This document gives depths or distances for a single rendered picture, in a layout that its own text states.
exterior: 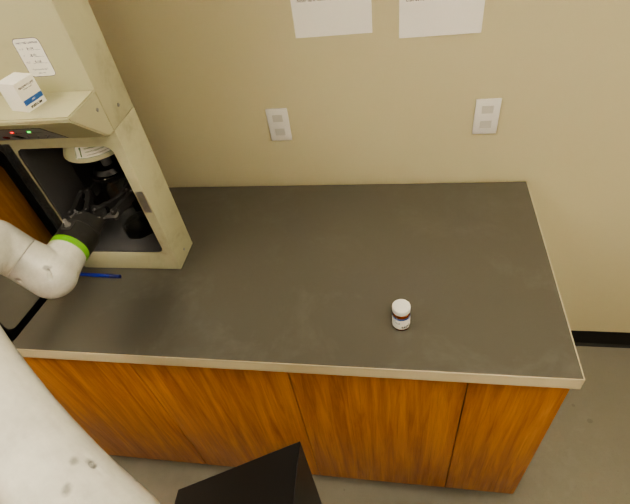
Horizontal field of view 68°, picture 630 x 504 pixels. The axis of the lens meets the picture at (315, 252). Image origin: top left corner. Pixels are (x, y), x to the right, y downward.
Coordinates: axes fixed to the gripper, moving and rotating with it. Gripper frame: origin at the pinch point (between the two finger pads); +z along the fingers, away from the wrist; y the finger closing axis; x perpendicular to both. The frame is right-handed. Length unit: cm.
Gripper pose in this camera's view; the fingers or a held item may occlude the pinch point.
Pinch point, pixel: (116, 181)
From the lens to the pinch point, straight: 143.2
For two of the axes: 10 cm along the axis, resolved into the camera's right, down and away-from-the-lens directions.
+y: -9.8, -0.1, 1.8
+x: 1.2, 7.0, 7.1
